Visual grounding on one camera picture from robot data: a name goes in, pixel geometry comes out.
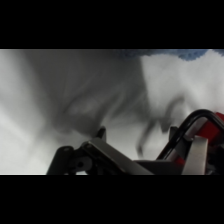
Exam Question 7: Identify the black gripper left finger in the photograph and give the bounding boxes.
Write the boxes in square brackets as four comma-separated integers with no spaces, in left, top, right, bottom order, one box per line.
[46,126,155,176]

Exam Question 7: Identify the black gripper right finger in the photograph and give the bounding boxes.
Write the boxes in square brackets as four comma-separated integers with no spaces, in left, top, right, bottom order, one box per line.
[168,125,214,176]

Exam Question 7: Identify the light blue cloth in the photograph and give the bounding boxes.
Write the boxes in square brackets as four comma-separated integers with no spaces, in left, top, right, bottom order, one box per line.
[116,49,224,62]

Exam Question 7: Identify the red object with black handle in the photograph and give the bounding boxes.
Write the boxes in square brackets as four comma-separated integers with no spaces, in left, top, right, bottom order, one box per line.
[156,109,224,176]

